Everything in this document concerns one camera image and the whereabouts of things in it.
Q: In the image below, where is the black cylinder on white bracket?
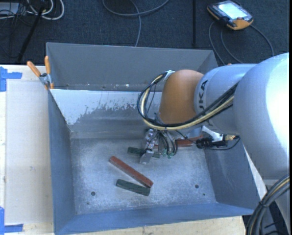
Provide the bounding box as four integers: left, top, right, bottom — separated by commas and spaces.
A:
196, 125, 236, 150

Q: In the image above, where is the grey metal bin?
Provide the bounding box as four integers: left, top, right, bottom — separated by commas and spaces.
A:
45, 42, 262, 235

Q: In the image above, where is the dark green flat block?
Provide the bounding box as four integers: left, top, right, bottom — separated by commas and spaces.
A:
116, 179, 151, 197
127, 146, 161, 159

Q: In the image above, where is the red-brown flat block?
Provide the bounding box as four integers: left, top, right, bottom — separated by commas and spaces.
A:
174, 135, 204, 148
108, 155, 154, 188

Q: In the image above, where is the pale wood flat board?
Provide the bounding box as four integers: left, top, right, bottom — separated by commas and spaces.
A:
4, 78, 54, 226

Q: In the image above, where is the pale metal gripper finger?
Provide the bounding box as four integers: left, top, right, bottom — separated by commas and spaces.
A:
142, 129, 155, 149
139, 141, 156, 165

